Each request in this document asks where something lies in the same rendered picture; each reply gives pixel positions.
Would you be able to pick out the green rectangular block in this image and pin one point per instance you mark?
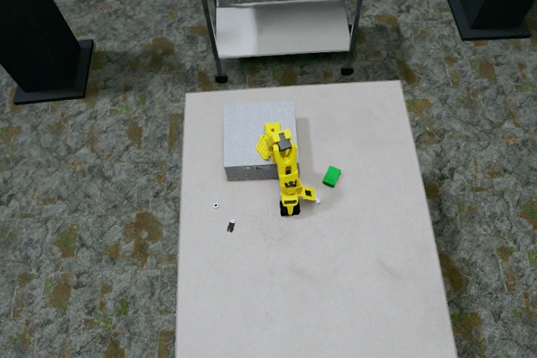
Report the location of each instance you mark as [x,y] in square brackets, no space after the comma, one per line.
[331,176]

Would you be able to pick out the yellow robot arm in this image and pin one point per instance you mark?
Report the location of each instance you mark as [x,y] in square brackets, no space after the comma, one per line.
[278,145]

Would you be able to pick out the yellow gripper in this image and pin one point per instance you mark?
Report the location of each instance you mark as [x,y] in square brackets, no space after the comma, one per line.
[290,201]

